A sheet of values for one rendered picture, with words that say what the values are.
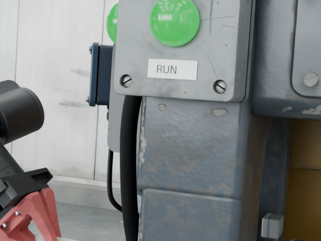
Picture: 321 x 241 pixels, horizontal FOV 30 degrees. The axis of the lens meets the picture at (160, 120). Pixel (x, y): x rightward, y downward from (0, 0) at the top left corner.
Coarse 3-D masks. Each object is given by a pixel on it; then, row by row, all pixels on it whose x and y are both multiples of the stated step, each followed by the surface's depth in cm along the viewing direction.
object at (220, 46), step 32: (128, 0) 36; (192, 0) 34; (224, 0) 34; (128, 32) 36; (224, 32) 34; (128, 64) 36; (224, 64) 34; (160, 96) 35; (192, 96) 35; (224, 96) 34
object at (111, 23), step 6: (114, 6) 38; (108, 12) 38; (114, 12) 37; (108, 18) 37; (114, 18) 37; (108, 24) 37; (114, 24) 37; (108, 30) 38; (114, 30) 37; (114, 36) 37; (114, 42) 38
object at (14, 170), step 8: (0, 144) 66; (0, 152) 64; (8, 152) 66; (0, 160) 64; (8, 160) 64; (0, 168) 63; (8, 168) 64; (16, 168) 64; (0, 176) 63; (8, 176) 61; (16, 176) 62; (32, 176) 66; (40, 176) 67; (48, 176) 68; (0, 184) 60; (40, 184) 68; (0, 192) 59
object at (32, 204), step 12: (36, 192) 63; (24, 204) 62; (36, 204) 62; (0, 216) 62; (12, 216) 63; (24, 216) 63; (36, 216) 62; (0, 228) 63; (12, 228) 63; (48, 228) 62; (0, 240) 63; (12, 240) 63; (24, 240) 64; (48, 240) 62
